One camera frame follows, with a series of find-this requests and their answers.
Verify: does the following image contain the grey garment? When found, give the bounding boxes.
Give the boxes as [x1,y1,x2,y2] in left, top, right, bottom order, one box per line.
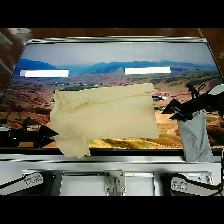
[177,109,215,164]

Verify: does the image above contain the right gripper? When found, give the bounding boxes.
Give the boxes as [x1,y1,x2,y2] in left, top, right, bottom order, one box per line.
[161,95,204,123]

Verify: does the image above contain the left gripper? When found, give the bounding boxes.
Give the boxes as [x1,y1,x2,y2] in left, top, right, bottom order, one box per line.
[17,124,60,149]

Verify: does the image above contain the beige T-shirt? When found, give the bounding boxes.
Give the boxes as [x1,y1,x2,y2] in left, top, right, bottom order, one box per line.
[49,82,161,160]

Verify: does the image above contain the silver frame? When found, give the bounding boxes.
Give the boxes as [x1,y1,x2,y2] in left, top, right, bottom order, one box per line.
[0,148,224,197]

